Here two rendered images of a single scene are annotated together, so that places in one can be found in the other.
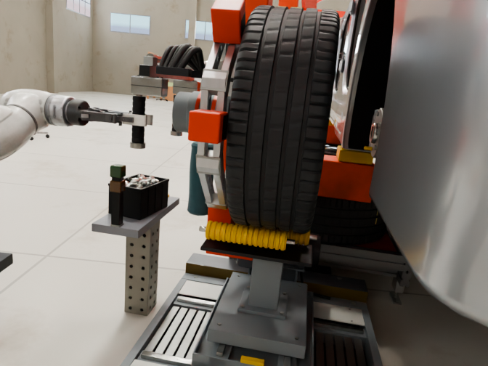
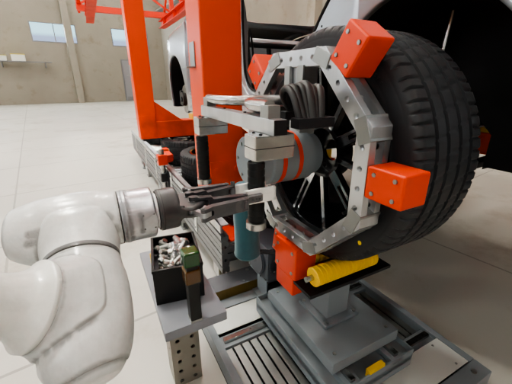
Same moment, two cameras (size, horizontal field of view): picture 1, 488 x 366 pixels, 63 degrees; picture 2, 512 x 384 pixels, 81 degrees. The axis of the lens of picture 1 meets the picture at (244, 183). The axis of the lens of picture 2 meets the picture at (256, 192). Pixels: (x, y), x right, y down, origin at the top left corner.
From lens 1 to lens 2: 0.94 m
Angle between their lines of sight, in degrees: 35
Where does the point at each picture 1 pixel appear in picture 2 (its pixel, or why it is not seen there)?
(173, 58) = (308, 104)
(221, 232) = (331, 275)
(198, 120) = (413, 185)
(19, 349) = not seen: outside the picture
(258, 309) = (337, 318)
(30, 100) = (96, 220)
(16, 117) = (110, 267)
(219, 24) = (366, 56)
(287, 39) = (435, 71)
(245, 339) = (361, 352)
